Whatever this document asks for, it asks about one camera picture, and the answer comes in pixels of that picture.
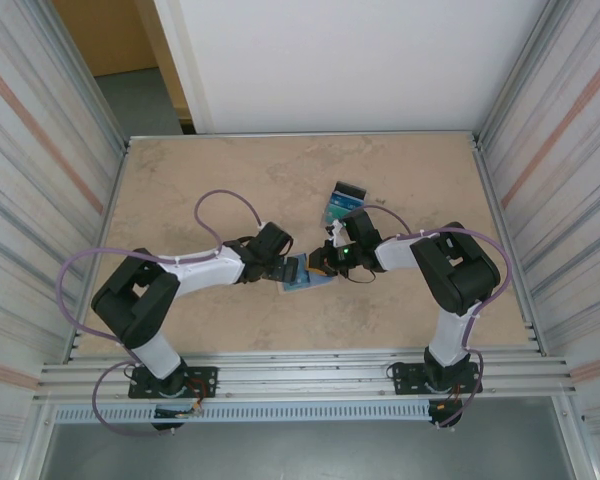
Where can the grey-blue pouch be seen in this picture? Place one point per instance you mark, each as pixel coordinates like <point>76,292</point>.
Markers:
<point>325,283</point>

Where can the black credit card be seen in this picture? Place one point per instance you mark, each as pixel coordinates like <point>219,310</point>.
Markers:
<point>352,189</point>

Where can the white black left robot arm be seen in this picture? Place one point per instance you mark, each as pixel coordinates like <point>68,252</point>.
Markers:
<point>205,270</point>

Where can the black mounting clamp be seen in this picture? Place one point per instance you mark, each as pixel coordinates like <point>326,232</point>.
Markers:
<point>167,426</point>
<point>437,416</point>

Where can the wooden door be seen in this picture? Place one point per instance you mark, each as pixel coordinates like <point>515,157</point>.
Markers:
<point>105,35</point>

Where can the aluminium rail beam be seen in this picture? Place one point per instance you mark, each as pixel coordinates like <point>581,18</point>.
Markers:
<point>305,372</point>

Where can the thin aluminium table edge rail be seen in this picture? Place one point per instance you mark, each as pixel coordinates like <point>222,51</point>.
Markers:
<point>300,134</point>

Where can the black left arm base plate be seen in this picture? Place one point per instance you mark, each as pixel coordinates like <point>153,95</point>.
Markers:
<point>207,372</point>

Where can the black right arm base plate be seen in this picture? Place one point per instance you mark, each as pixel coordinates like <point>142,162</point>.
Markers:
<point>405,380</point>

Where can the aluminium table side rail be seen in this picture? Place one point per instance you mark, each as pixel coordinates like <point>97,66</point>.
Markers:
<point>112,200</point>
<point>495,200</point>

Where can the white door frame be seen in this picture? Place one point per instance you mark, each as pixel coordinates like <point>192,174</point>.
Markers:
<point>190,75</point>

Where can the aluminium frame post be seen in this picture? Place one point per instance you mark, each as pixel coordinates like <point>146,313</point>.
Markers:
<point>512,85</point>
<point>87,85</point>

